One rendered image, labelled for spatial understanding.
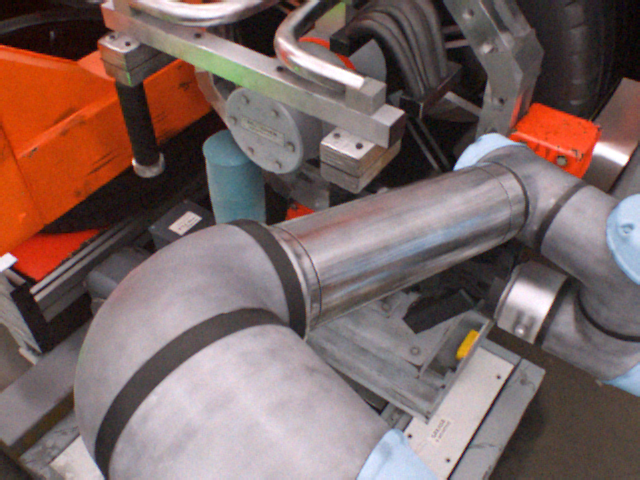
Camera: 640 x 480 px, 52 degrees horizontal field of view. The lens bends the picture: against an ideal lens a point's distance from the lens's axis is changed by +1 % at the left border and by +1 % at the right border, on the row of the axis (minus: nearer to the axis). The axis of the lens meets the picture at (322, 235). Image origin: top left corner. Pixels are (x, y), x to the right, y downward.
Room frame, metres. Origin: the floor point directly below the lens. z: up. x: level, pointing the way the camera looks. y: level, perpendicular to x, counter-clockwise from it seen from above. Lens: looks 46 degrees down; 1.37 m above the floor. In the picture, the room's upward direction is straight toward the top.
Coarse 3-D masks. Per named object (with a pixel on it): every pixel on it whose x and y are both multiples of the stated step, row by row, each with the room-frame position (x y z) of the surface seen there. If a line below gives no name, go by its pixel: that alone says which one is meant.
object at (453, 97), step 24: (288, 0) 0.97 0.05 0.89; (240, 24) 1.01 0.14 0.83; (264, 24) 1.05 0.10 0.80; (456, 24) 0.81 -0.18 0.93; (264, 48) 1.03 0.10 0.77; (456, 96) 0.80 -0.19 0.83; (408, 120) 0.84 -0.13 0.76; (432, 120) 1.03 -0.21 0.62; (408, 144) 0.96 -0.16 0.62; (432, 144) 0.81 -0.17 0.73; (456, 144) 0.92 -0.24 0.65; (384, 168) 0.87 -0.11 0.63; (408, 168) 0.88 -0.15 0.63; (432, 168) 0.86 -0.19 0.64
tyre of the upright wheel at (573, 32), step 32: (544, 0) 0.72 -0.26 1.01; (576, 0) 0.71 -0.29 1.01; (608, 0) 0.76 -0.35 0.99; (544, 32) 0.72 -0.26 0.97; (576, 32) 0.70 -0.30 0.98; (608, 32) 0.75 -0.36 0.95; (544, 64) 0.71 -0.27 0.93; (576, 64) 0.69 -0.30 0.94; (608, 64) 0.75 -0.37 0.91; (544, 96) 0.71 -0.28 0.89; (576, 96) 0.69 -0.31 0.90; (608, 96) 0.79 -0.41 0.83
